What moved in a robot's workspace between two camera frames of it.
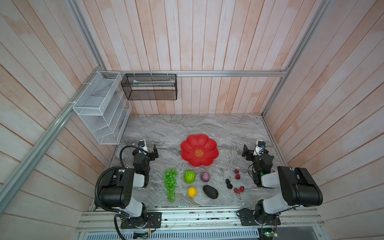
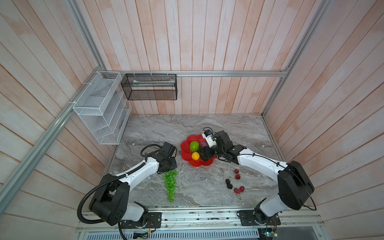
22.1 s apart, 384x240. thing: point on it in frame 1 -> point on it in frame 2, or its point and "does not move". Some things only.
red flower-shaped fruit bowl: [199, 150] does not move
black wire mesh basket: [150, 86] does not move
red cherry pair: [238, 192] does not move
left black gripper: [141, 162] -> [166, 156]
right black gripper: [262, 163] -> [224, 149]
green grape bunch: [170, 178] does not move
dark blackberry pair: [229, 185] does not move
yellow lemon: [192, 191] -> [195, 156]
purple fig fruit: [205, 177] -> [203, 144]
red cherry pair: [237, 176] does not move
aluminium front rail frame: [292, 219] does not move
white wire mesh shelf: [104, 108] does not move
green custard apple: [189, 177] -> [194, 146]
